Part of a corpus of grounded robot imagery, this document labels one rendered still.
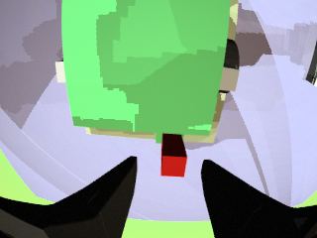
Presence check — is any red-headed pin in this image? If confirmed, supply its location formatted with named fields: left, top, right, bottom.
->
left=161, top=134, right=187, bottom=178

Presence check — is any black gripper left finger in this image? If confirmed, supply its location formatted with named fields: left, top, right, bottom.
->
left=0, top=156, right=138, bottom=238

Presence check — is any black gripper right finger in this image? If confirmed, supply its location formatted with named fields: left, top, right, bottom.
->
left=201, top=159, right=317, bottom=238

